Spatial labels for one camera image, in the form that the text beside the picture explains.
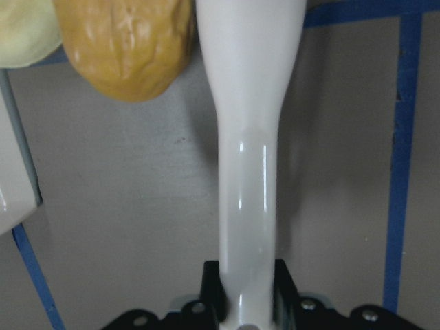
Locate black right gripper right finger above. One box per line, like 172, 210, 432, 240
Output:
274, 259, 420, 329

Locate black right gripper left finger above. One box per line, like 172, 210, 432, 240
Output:
104, 261, 227, 330

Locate white plastic dustpan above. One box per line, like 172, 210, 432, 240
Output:
1, 69, 43, 234

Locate white hand brush black bristles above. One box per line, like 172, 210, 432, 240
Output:
196, 1, 306, 329

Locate brown toy potato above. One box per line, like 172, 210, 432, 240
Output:
54, 1, 195, 102

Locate pale toy croissant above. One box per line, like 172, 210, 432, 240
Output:
1, 1, 62, 69

